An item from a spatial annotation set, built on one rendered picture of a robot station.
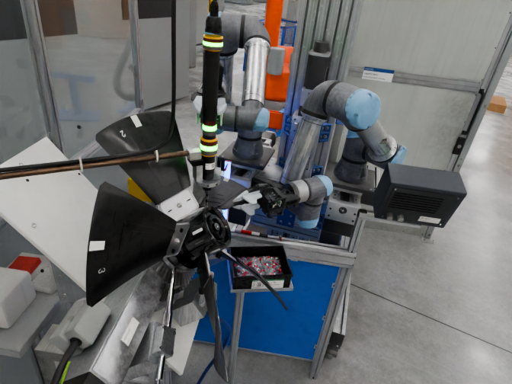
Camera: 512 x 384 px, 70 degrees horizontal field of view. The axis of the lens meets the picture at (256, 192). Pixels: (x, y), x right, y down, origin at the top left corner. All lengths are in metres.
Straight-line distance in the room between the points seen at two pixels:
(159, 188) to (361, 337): 1.75
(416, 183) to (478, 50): 1.66
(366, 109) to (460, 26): 1.70
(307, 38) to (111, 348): 1.39
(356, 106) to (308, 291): 0.88
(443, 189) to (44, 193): 1.20
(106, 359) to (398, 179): 1.02
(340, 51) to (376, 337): 1.64
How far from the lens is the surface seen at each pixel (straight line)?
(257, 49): 1.36
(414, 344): 2.54
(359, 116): 1.18
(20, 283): 1.27
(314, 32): 1.73
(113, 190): 0.73
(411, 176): 1.38
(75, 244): 1.00
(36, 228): 0.97
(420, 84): 2.84
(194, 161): 0.93
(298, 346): 1.99
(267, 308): 1.80
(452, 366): 2.55
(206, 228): 0.90
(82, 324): 0.84
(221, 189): 1.18
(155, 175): 0.97
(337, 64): 1.72
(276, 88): 4.84
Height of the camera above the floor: 1.79
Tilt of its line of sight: 31 degrees down
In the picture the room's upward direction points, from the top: 7 degrees clockwise
